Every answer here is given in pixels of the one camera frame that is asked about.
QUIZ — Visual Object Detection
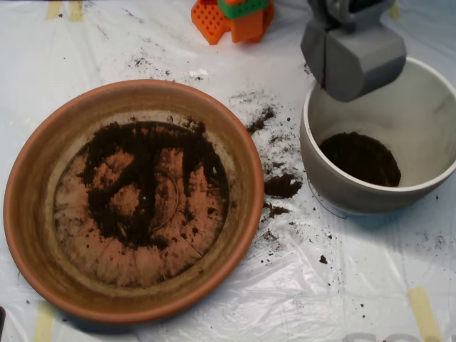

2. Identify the dark soil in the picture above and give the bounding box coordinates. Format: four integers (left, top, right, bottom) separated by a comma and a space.
76, 120, 229, 250
318, 131, 403, 188

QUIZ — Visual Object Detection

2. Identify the long spilled soil streak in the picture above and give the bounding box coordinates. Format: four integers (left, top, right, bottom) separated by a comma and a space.
245, 104, 278, 135

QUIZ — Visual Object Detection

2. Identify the large spilled soil pile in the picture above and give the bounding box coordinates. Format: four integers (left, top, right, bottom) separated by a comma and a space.
264, 173, 304, 200

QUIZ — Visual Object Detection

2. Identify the white ceramic pot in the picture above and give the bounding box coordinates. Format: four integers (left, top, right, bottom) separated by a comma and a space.
299, 56, 456, 217

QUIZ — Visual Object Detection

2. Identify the small spilled soil patch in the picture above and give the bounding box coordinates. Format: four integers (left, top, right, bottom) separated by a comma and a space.
264, 202, 290, 217

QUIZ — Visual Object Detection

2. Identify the terracotta saucer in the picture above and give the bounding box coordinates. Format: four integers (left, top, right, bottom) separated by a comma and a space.
3, 79, 266, 325

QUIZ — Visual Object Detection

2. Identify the clear plastic sheet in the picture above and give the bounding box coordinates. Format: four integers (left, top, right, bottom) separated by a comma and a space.
0, 0, 456, 342

